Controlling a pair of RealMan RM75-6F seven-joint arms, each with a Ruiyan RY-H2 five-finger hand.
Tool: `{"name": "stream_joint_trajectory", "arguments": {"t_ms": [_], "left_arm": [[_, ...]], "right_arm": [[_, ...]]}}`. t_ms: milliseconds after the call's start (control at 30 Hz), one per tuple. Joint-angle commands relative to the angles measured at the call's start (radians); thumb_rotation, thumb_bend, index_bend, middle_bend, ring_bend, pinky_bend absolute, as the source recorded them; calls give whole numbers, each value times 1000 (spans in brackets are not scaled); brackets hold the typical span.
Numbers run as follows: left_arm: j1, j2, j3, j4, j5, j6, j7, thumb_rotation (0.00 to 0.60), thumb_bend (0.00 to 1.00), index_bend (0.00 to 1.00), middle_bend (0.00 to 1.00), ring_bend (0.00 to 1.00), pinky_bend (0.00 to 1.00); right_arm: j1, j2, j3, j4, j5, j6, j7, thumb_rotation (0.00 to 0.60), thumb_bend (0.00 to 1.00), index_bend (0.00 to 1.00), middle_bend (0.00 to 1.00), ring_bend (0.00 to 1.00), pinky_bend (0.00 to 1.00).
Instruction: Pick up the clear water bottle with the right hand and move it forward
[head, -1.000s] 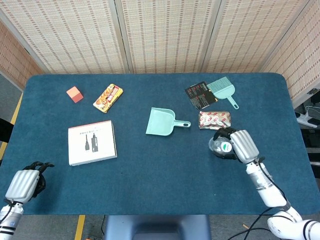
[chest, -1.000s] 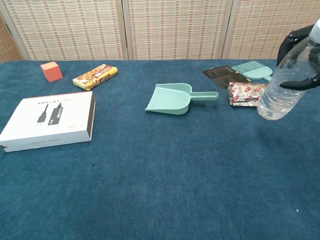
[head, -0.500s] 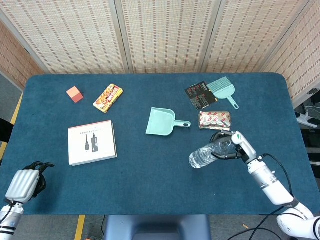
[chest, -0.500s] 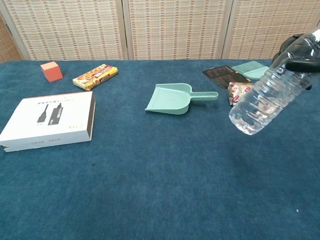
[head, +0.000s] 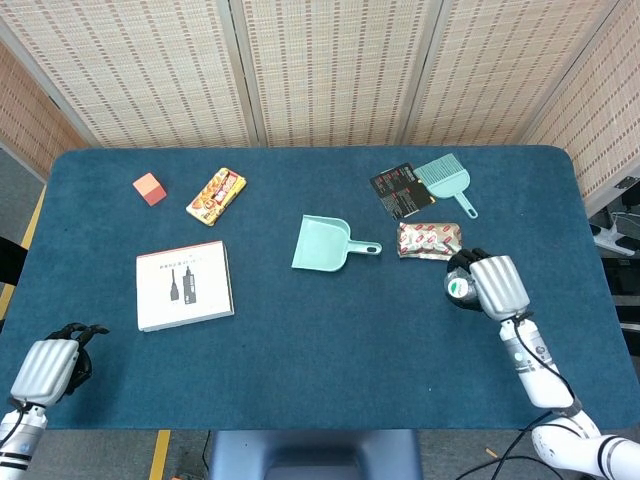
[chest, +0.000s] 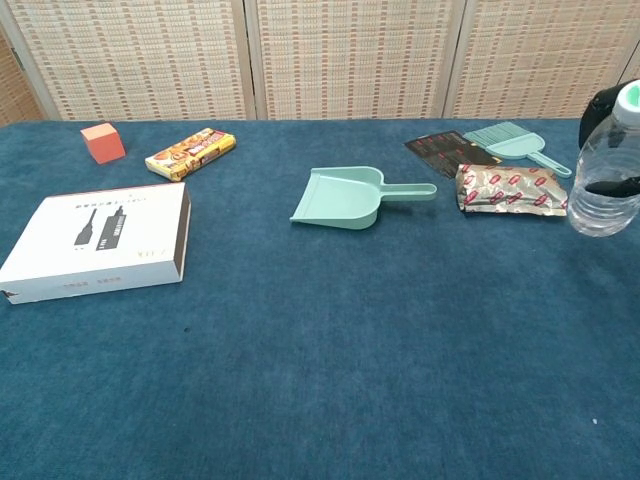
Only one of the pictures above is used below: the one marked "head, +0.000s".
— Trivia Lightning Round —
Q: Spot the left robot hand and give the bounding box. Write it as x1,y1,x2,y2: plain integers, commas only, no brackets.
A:
9,322,110,405

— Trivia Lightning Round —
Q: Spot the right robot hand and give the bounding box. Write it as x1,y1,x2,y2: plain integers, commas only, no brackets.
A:
444,248,532,321

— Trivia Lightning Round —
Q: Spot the transparent water bottle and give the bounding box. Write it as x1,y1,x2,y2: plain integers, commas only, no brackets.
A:
444,268,480,301

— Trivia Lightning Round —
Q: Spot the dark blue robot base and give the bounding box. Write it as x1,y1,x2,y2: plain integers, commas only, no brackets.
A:
207,428,425,480

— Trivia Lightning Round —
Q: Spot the teal hand brush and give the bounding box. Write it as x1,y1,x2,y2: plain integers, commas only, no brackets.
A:
412,154,479,220

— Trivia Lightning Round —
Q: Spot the silver red snack packet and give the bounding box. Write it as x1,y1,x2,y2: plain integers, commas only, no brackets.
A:
397,221,462,263

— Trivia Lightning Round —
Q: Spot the black printed card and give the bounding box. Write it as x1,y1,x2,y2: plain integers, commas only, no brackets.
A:
369,161,436,220

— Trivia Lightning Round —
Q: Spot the white product box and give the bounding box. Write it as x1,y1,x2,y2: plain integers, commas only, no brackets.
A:
135,240,236,333

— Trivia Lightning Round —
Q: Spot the teal plastic dustpan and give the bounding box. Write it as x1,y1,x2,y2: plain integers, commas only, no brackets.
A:
291,214,383,275

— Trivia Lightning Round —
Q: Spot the blue table cloth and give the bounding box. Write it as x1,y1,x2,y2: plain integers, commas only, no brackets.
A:
0,145,640,432

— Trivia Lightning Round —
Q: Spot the orange pink cube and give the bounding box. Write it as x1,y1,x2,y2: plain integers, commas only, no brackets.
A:
132,172,167,207

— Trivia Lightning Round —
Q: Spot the yellow red snack bag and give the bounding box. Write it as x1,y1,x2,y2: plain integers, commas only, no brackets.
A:
185,167,248,227

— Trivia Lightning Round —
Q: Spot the woven folding screen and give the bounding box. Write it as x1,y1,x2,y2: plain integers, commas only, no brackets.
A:
0,0,640,201

